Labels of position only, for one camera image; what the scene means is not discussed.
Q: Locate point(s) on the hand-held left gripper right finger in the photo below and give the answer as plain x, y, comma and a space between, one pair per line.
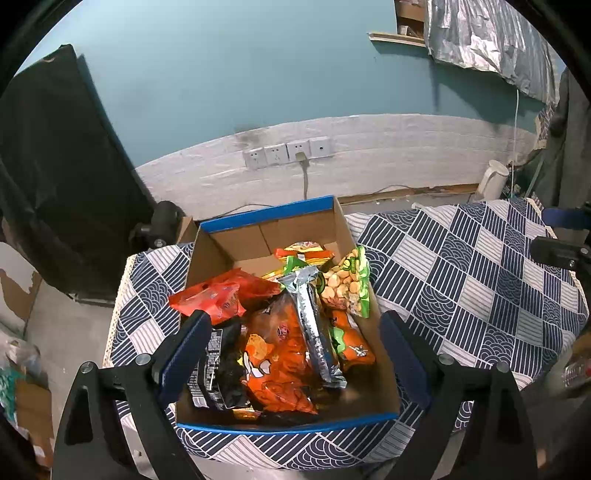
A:
406, 362

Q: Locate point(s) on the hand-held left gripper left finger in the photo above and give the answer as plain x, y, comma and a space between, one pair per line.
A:
184, 355

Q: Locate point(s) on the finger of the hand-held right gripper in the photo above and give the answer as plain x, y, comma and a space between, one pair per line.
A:
556, 251
568, 218

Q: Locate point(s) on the black snack packet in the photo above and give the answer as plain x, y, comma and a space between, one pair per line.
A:
217, 369

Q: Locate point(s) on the blue cardboard box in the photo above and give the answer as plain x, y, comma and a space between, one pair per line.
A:
374, 387

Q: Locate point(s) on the orange packet with green label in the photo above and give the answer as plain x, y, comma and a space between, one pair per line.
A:
351, 344

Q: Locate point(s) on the red snack packet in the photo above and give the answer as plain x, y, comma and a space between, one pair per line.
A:
217, 295

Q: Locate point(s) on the yellow pictured long snack packet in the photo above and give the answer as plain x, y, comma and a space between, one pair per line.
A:
247, 414

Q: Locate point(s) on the orange chip bag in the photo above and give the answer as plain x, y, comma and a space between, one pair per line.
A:
272, 369

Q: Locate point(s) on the green cracker packet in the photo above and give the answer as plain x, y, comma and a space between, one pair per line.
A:
344, 288

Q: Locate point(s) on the silver snack packet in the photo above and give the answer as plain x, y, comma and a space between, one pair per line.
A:
314, 332

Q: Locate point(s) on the grey curtain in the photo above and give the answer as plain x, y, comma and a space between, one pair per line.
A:
570, 138

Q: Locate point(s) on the white kettle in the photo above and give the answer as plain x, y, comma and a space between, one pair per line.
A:
491, 180

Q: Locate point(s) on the blue white patterned tablecloth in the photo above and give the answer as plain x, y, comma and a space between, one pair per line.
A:
461, 277

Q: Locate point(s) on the clear plastic bottle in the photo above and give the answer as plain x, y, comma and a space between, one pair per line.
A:
575, 371

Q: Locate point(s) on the black round knob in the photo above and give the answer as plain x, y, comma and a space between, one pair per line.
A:
164, 226

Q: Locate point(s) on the flat cardboard piece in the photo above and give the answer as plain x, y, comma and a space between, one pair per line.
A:
34, 415

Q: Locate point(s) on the crumpled plastic bag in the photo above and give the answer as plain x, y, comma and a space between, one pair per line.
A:
16, 360

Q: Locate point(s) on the silver foil curtain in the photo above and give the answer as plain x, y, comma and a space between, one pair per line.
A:
489, 41

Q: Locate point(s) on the wooden window sill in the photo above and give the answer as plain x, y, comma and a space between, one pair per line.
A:
397, 39

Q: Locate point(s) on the white wall socket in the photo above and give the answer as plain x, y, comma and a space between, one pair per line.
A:
275, 153
321, 147
254, 157
295, 146

